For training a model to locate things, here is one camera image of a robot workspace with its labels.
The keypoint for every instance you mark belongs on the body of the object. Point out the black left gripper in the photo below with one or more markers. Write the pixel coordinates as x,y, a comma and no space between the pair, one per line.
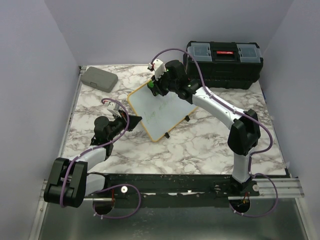
133,120

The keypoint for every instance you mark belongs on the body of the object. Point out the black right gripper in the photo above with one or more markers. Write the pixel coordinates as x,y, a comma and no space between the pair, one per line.
157,84

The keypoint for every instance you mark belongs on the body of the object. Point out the green whiteboard eraser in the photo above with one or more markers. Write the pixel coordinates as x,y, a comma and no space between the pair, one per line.
150,84

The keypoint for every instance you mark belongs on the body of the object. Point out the yellow framed whiteboard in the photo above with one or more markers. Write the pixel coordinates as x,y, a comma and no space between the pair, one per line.
160,114

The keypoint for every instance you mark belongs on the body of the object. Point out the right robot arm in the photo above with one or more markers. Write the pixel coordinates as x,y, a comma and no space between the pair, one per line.
244,132

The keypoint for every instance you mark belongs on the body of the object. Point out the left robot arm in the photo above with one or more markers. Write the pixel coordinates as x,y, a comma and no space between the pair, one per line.
68,182

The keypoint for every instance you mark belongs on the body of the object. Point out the grey plastic case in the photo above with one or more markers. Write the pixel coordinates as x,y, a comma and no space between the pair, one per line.
99,79

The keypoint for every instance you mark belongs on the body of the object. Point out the black plastic toolbox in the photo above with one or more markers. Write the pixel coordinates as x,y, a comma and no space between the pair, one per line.
228,65

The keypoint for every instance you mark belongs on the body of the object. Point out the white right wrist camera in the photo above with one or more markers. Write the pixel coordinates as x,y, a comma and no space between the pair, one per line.
158,67

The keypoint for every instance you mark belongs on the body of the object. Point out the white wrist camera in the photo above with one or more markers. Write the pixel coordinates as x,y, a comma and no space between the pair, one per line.
113,108
158,67

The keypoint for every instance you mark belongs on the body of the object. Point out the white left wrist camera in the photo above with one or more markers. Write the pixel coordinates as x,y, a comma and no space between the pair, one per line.
113,108

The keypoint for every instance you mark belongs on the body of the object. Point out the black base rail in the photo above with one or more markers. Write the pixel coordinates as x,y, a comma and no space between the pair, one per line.
127,191

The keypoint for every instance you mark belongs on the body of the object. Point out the aluminium frame rail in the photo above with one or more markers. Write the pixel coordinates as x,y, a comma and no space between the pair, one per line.
52,186

